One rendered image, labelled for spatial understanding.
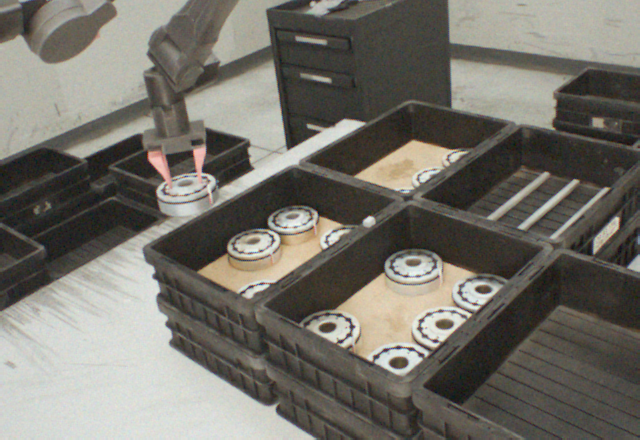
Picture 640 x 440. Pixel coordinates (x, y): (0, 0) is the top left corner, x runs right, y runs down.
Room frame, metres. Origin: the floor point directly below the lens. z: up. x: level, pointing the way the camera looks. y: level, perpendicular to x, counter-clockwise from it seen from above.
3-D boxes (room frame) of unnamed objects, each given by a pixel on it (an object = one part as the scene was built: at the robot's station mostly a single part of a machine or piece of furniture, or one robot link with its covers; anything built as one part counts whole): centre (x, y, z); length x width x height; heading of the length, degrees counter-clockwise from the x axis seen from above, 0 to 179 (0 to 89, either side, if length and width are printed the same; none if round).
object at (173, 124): (1.15, 0.22, 1.16); 0.10 x 0.07 x 0.07; 97
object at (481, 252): (0.96, -0.12, 0.87); 0.40 x 0.30 x 0.11; 133
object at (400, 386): (0.96, -0.12, 0.92); 0.40 x 0.30 x 0.02; 133
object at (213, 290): (1.18, 0.09, 0.92); 0.40 x 0.30 x 0.02; 133
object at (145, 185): (2.33, 0.45, 0.37); 0.40 x 0.30 x 0.45; 135
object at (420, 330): (0.91, -0.17, 0.86); 0.10 x 0.10 x 0.01
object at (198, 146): (1.15, 0.21, 1.09); 0.07 x 0.07 x 0.09; 7
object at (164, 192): (1.15, 0.22, 1.04); 0.10 x 0.10 x 0.01
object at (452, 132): (1.45, -0.21, 0.87); 0.40 x 0.30 x 0.11; 133
